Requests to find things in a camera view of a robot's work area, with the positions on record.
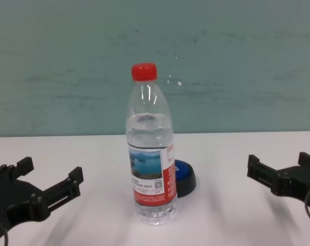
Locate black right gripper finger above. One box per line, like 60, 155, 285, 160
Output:
246, 154, 276, 193
298, 152, 310, 171

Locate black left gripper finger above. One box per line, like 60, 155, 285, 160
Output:
43, 166, 84, 211
0, 156, 34, 184

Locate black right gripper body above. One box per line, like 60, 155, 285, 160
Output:
273, 165, 310, 206

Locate clear water bottle red cap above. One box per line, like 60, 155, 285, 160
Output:
125, 62, 178, 226

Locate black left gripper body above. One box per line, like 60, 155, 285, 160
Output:
0, 179, 49, 240

